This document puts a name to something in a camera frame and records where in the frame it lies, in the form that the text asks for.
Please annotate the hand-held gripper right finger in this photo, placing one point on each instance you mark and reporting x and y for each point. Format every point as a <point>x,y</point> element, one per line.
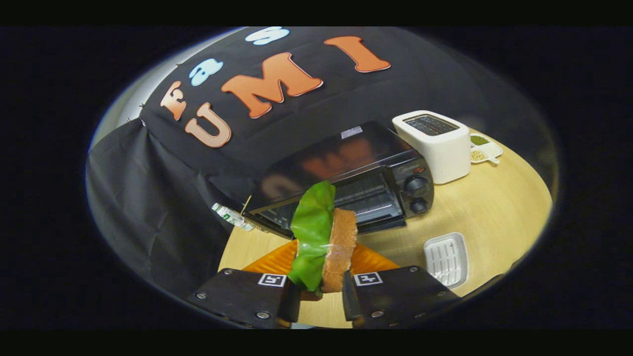
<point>395,296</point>

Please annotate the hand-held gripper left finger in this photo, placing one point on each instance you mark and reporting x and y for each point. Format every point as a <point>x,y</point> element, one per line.
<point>237,296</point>

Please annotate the lettuce sandwich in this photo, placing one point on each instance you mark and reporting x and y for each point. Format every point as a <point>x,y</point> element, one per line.
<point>316,232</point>

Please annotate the black toaster oven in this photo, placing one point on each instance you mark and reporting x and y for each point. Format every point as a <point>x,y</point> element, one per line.
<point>346,158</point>

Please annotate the white pop-up toaster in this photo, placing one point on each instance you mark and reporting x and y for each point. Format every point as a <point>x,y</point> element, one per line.
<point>445,158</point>

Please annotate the white plastic tray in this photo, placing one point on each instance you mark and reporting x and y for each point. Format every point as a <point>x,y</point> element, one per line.
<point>445,259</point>

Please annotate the small white green-label bottle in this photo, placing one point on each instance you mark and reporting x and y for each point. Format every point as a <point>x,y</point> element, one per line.
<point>232,216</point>

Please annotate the dark grey side curtain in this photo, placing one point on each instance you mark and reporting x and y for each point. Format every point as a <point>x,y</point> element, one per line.
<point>148,207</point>

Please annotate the white divided bean dish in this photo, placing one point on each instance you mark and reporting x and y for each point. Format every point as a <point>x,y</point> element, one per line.
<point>487,148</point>

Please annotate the black backdrop cloth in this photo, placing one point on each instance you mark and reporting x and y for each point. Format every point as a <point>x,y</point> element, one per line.
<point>346,104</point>

